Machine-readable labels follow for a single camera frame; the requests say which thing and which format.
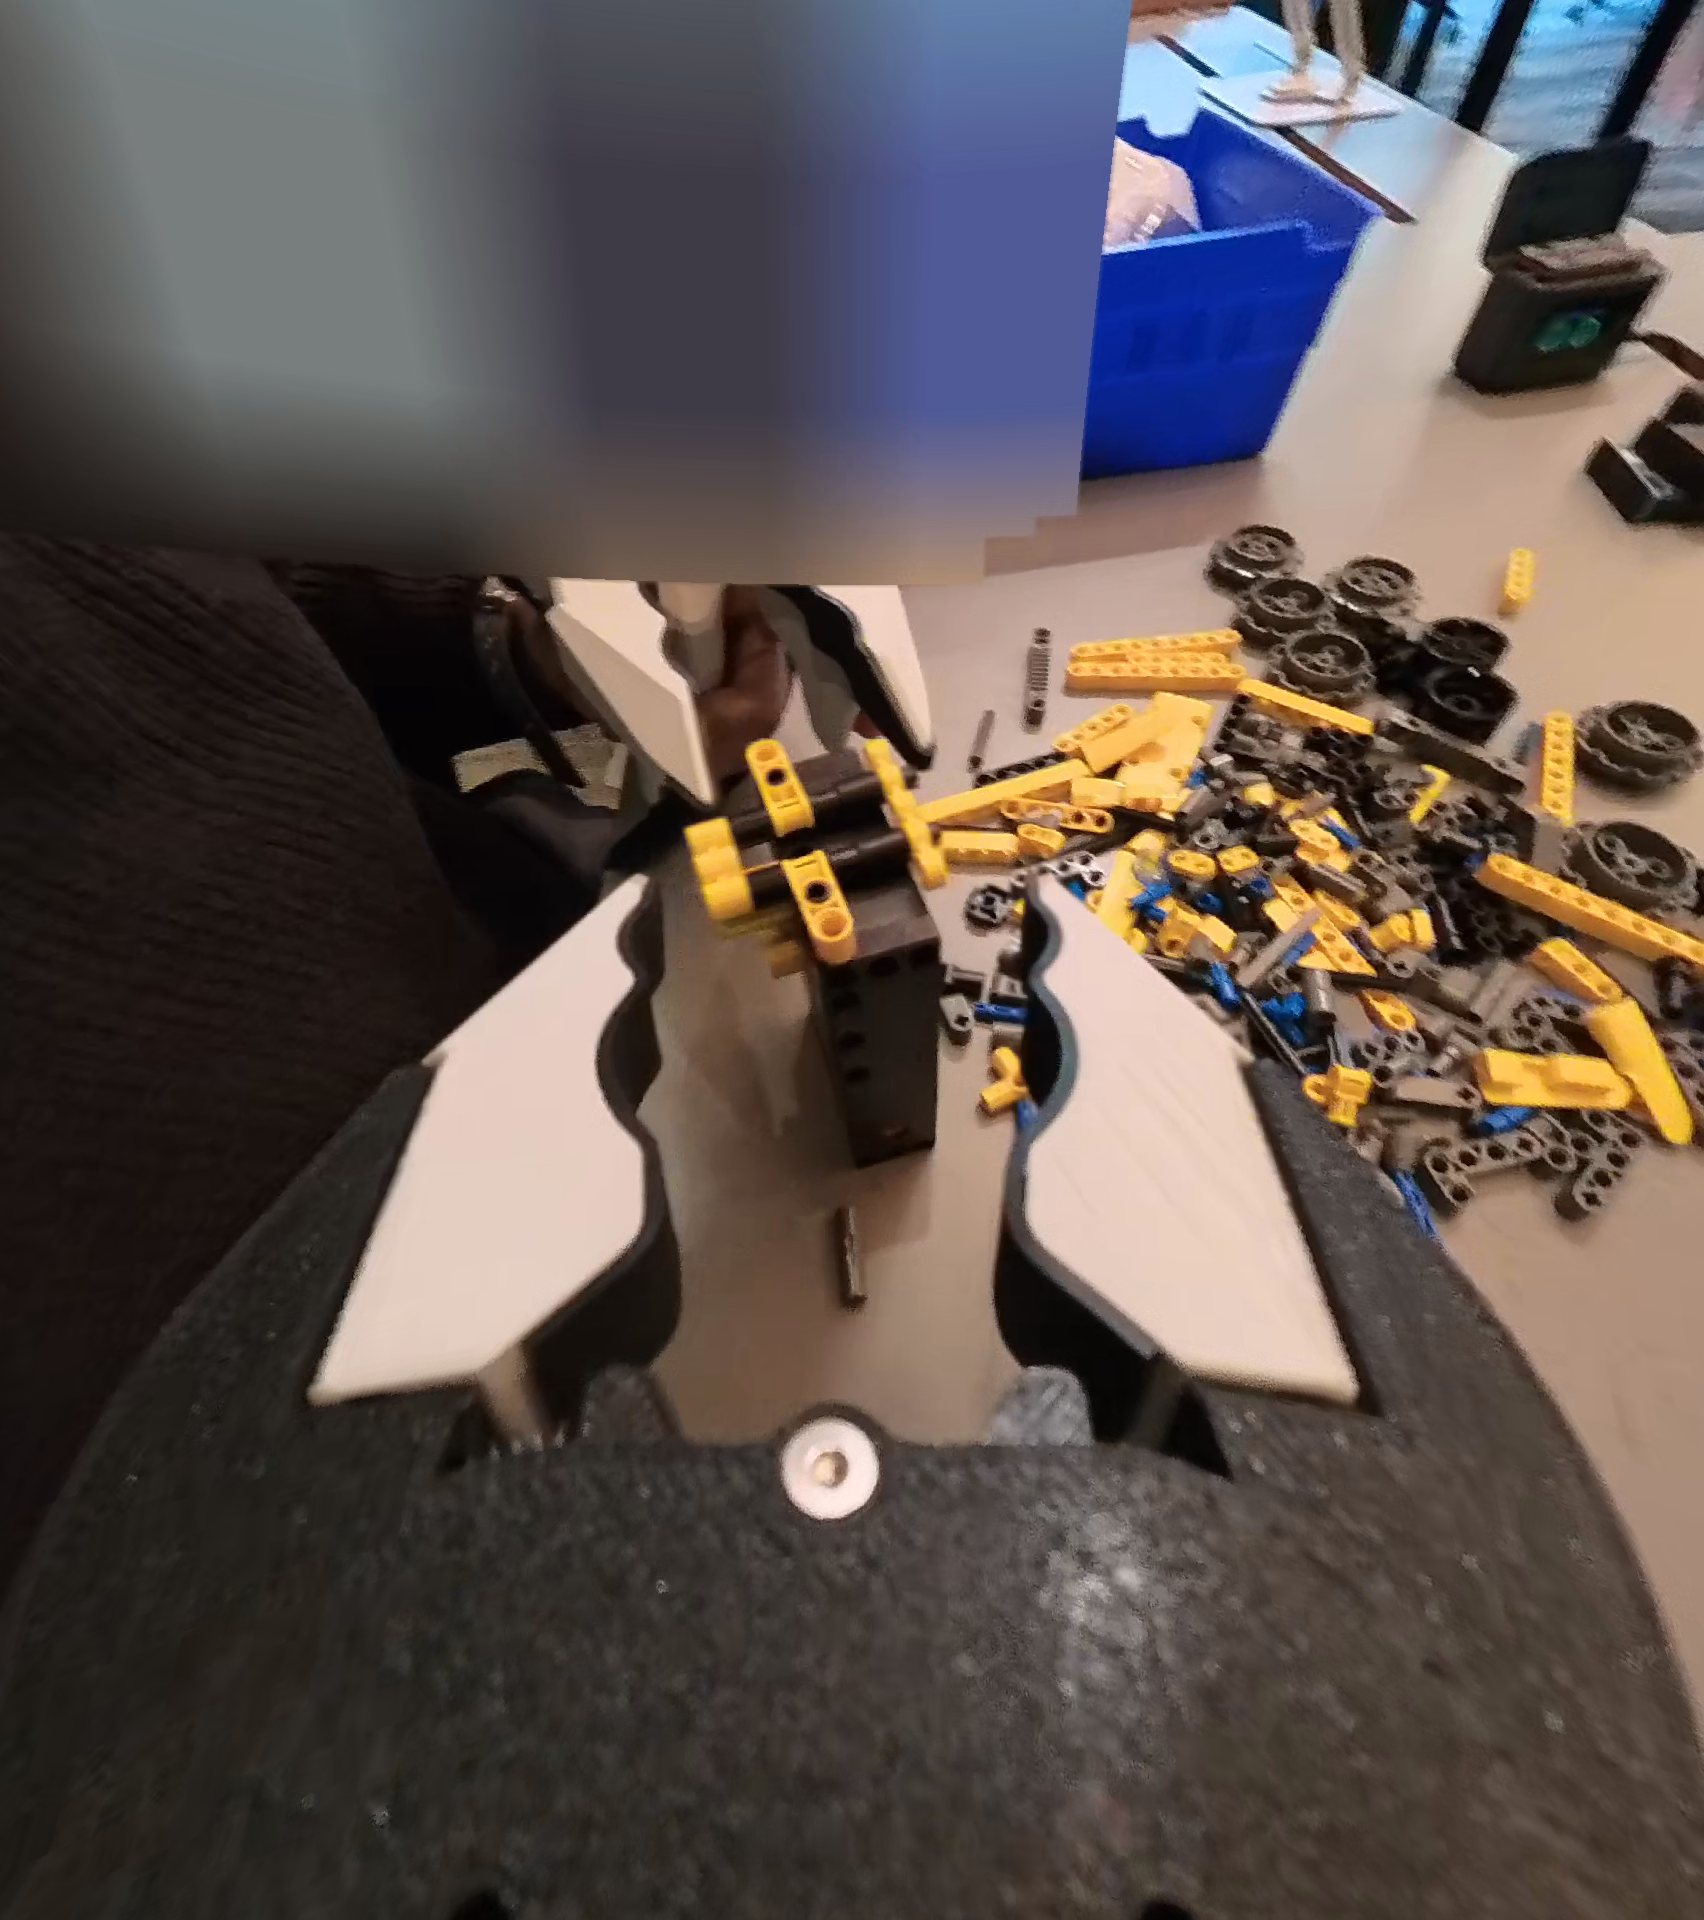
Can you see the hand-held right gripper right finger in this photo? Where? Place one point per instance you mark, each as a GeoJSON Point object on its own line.
{"type": "Point", "coordinates": [1182, 1185]}

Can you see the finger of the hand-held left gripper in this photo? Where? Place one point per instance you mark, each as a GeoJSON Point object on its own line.
{"type": "Point", "coordinates": [875, 660]}
{"type": "Point", "coordinates": [626, 660]}

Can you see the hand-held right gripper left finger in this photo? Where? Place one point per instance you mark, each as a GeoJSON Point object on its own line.
{"type": "Point", "coordinates": [493, 1170]}

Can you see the black and yellow brick assembly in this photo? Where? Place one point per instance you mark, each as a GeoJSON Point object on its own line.
{"type": "Point", "coordinates": [875, 1034]}

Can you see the person's left forearm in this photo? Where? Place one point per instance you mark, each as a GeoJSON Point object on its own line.
{"type": "Point", "coordinates": [386, 675]}

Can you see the person's left hand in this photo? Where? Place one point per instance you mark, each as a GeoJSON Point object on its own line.
{"type": "Point", "coordinates": [759, 675]}

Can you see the thin black toy axle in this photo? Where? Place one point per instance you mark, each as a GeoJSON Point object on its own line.
{"type": "Point", "coordinates": [981, 741]}

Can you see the black toy spring rod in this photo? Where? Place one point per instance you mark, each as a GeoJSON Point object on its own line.
{"type": "Point", "coordinates": [1037, 679]}

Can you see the pile of toy brick parts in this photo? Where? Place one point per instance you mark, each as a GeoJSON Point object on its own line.
{"type": "Point", "coordinates": [1317, 931]}

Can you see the black toy axle pin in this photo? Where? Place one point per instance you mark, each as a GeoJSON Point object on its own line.
{"type": "Point", "coordinates": [853, 1256]}

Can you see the group of black toy wheels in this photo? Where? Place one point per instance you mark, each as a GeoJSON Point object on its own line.
{"type": "Point", "coordinates": [1317, 630]}

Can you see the blue plastic bin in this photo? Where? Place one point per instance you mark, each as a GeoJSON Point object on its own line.
{"type": "Point", "coordinates": [1213, 331]}

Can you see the clear plastic parts bags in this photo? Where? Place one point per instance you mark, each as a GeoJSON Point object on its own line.
{"type": "Point", "coordinates": [1153, 194]}

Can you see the short yellow toy beam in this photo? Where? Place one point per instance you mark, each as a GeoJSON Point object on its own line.
{"type": "Point", "coordinates": [1517, 583]}

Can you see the white book stand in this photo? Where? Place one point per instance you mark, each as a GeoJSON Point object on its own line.
{"type": "Point", "coordinates": [1317, 90]}

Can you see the black case green display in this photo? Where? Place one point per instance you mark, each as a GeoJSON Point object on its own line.
{"type": "Point", "coordinates": [1557, 301]}

